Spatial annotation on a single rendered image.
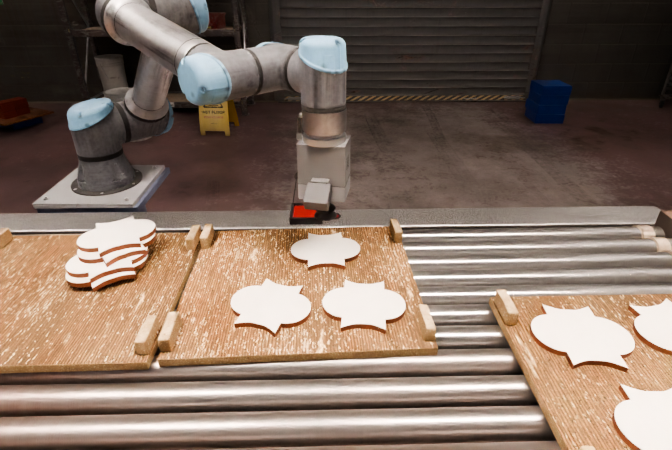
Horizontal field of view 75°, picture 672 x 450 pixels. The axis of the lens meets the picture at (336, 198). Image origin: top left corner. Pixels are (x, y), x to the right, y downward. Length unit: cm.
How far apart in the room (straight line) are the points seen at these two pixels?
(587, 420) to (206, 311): 56
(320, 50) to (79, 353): 57
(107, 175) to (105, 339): 68
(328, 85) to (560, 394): 54
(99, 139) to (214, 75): 70
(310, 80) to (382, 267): 37
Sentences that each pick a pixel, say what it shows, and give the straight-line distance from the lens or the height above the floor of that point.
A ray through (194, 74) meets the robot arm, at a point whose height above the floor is 130.
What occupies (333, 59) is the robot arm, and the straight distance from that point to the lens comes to 69.
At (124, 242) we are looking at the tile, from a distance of 89.
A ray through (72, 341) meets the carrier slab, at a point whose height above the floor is 94.
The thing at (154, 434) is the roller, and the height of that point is 91.
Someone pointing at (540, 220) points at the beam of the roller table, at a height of 92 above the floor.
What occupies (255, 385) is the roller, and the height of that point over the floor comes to 92.
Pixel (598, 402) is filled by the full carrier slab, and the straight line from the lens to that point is 71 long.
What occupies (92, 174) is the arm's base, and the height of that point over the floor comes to 94.
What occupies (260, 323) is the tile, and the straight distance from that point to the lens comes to 71.
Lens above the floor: 143
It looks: 27 degrees down
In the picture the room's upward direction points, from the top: straight up
